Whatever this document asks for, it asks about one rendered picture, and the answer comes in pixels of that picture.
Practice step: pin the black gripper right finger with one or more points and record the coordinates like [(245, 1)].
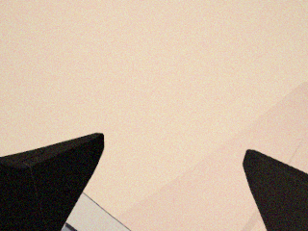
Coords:
[(280, 192)]

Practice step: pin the grey panel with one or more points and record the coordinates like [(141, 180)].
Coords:
[(89, 216)]

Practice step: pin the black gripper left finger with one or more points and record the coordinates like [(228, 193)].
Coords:
[(39, 188)]

